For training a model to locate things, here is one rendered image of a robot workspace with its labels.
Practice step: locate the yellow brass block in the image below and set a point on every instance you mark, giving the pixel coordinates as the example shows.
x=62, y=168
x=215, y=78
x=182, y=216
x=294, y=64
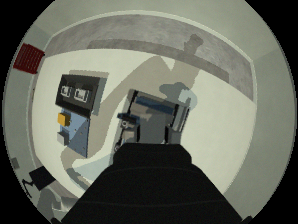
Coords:
x=64, y=119

